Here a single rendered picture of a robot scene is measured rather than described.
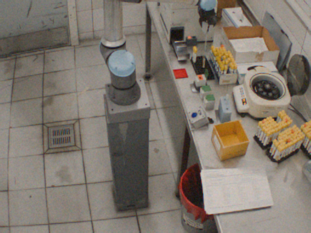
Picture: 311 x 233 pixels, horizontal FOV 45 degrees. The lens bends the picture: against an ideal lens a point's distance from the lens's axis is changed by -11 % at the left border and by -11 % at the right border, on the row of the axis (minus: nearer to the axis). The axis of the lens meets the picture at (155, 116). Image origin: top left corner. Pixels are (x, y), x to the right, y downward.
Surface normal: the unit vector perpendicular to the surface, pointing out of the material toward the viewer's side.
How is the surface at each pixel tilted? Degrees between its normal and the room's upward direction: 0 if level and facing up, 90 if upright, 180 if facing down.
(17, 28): 90
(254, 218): 0
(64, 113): 0
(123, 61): 9
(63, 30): 90
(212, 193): 1
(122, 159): 90
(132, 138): 90
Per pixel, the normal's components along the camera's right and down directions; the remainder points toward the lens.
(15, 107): 0.02, -0.67
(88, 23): 0.19, 0.73
